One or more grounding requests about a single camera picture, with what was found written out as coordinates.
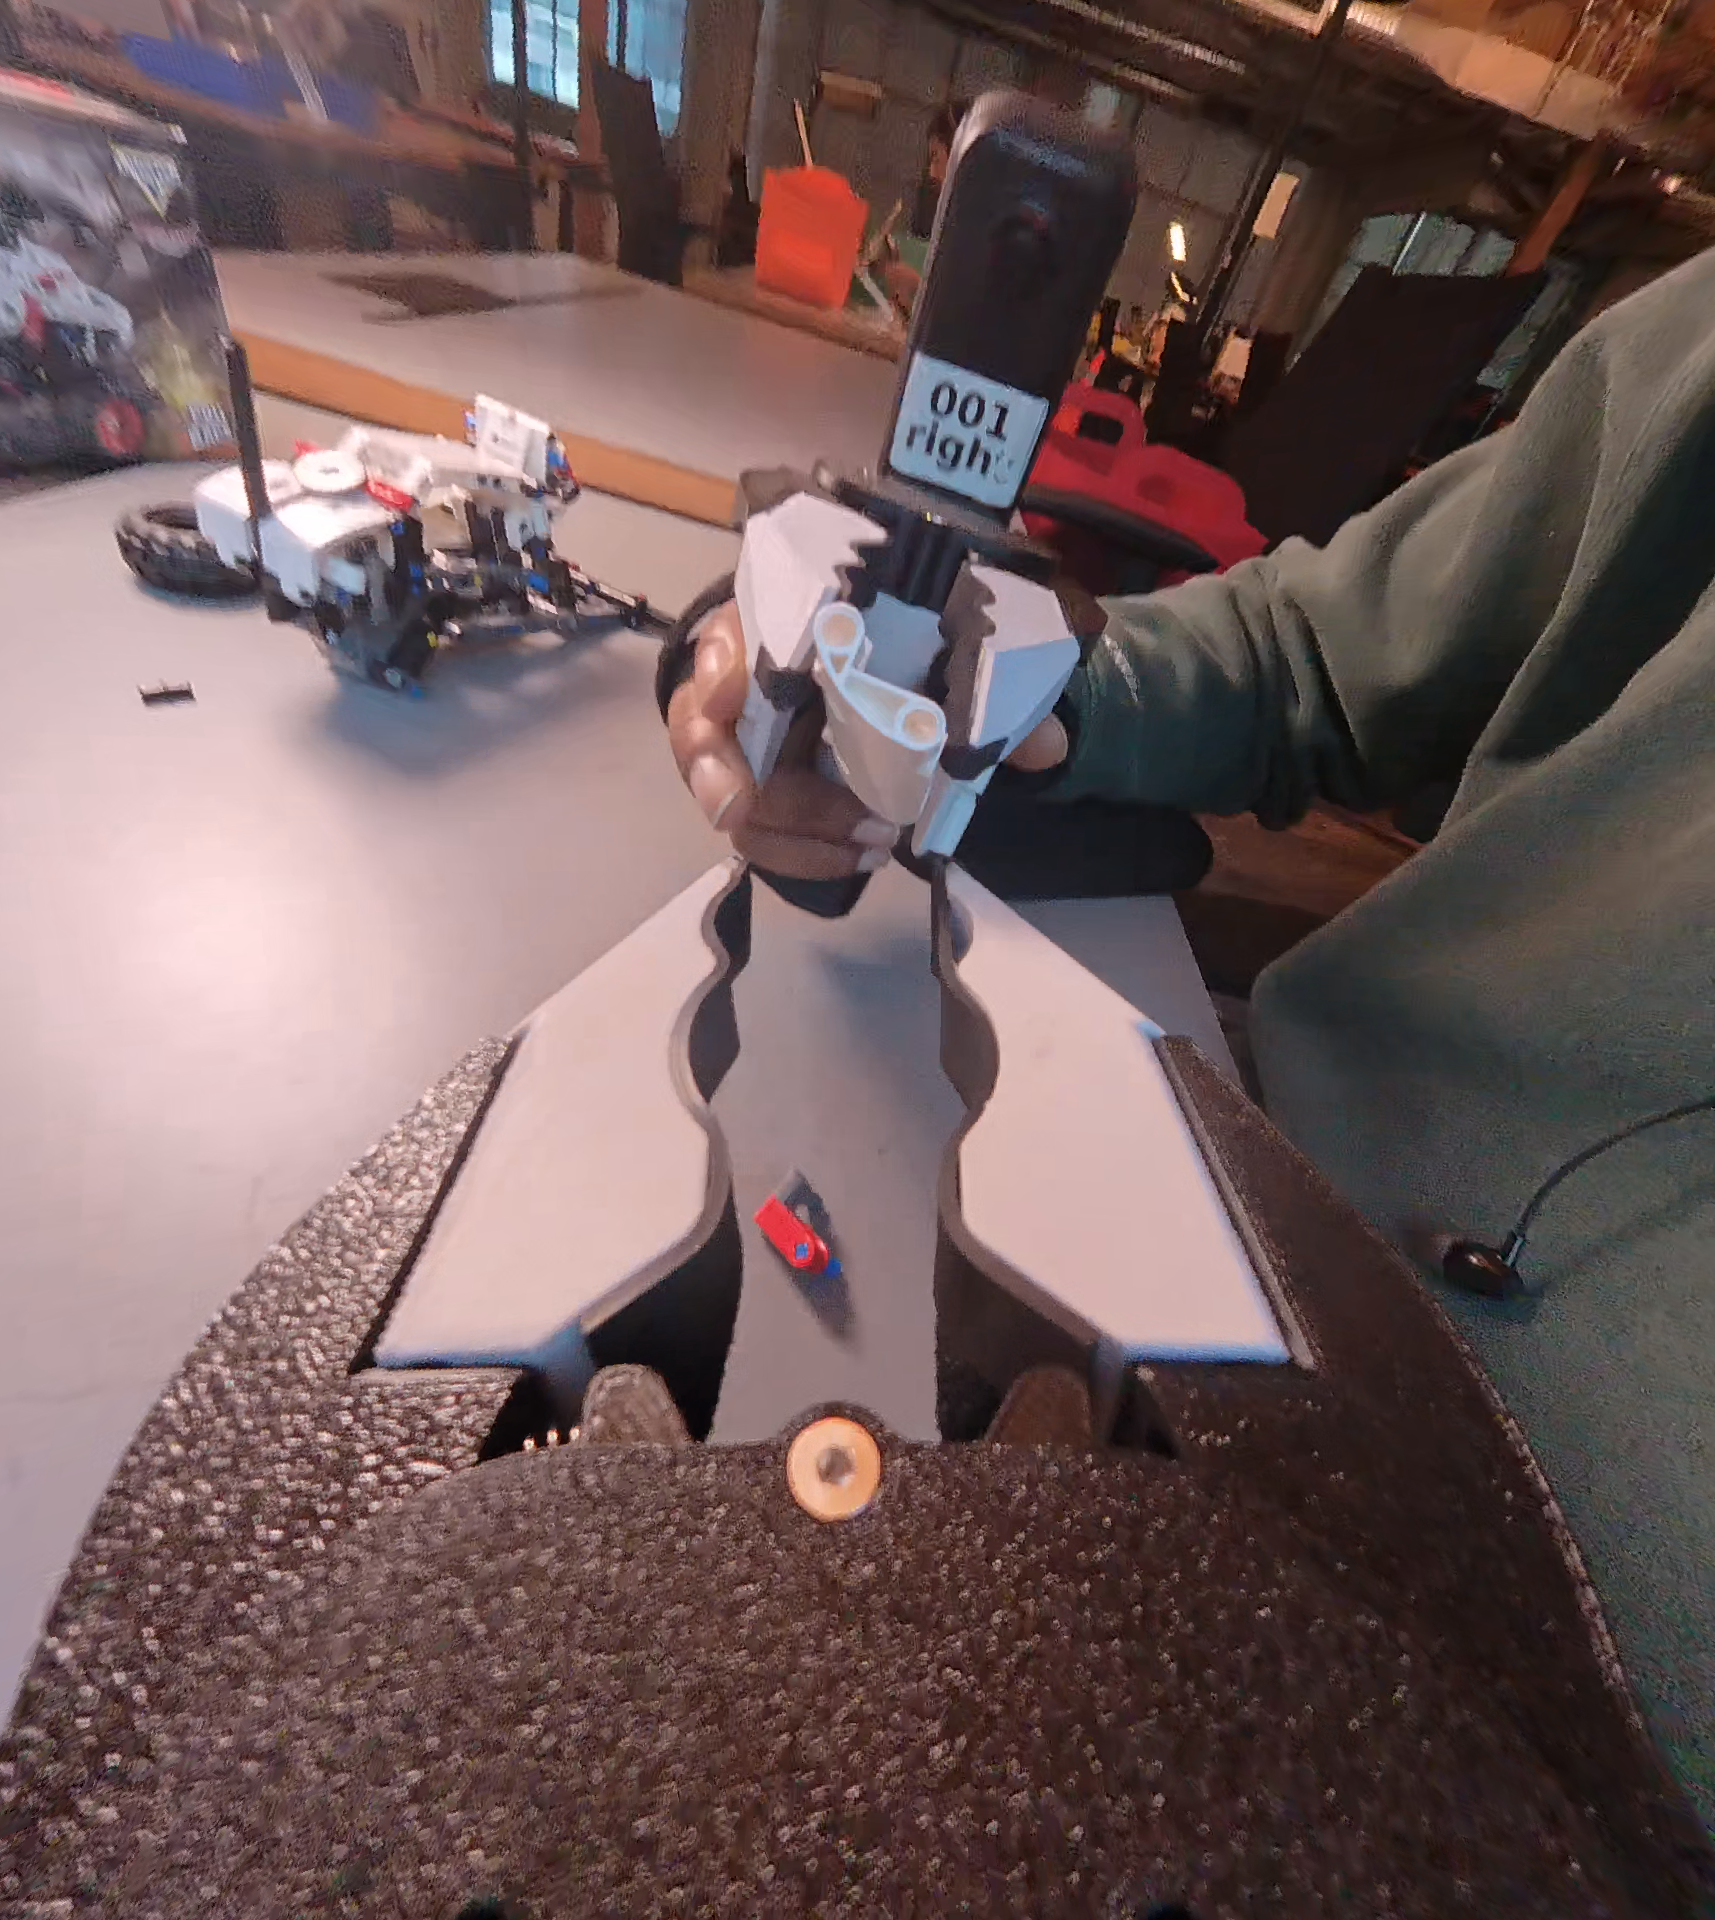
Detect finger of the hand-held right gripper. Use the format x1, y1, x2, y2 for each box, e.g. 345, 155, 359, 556
731, 491, 891, 790
939, 569, 1087, 782

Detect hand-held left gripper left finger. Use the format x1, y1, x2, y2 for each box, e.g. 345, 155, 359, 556
373, 857, 757, 1373

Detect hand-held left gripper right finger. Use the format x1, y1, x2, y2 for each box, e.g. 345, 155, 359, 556
929, 862, 1293, 1369

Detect person's right forearm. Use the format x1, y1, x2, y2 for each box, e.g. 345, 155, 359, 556
1059, 449, 1518, 842

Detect person's right hand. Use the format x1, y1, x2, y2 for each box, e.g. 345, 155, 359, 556
661, 599, 1075, 887

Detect red chair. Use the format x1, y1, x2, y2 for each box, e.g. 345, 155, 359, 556
1021, 374, 1271, 580

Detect black partition panels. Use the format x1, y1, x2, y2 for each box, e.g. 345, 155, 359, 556
1223, 261, 1548, 512

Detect white black toy truck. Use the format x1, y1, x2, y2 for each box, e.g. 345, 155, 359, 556
189, 335, 679, 699

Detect black table mat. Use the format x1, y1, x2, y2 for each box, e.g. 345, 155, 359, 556
331, 266, 521, 319

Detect window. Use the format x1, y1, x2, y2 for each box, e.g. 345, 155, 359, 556
485, 0, 691, 138

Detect black toy tyre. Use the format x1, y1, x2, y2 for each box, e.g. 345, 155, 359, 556
113, 501, 265, 599

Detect printed toy truck box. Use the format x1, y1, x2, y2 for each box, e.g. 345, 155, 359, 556
0, 43, 235, 497

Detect black earbud cable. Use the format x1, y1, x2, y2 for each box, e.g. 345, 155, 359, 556
1508, 1064, 1715, 1250

